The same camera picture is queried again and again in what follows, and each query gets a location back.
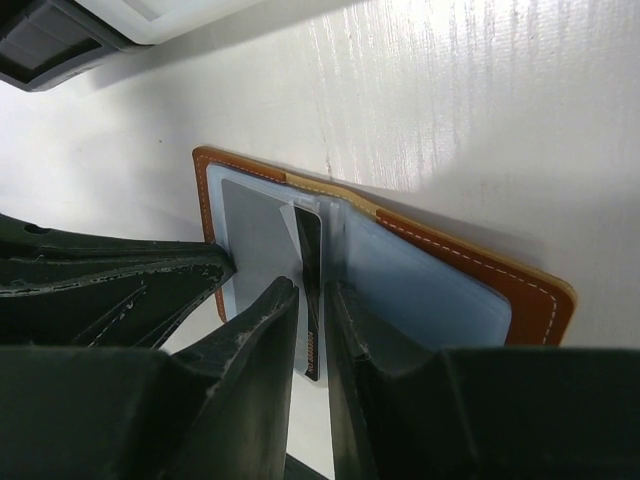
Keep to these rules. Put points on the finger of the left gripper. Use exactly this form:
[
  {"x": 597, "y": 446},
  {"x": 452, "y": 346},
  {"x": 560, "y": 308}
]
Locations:
[{"x": 60, "y": 288}]

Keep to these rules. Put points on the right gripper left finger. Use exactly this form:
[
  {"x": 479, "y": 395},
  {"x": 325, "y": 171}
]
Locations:
[{"x": 216, "y": 410}]

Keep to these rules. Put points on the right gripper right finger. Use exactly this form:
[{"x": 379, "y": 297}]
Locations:
[{"x": 401, "y": 411}]

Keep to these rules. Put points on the dark card pocket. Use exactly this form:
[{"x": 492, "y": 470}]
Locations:
[{"x": 269, "y": 236}]

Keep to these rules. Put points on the black white three-bin tray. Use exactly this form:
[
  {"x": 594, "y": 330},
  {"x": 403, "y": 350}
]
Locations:
[{"x": 46, "y": 42}]

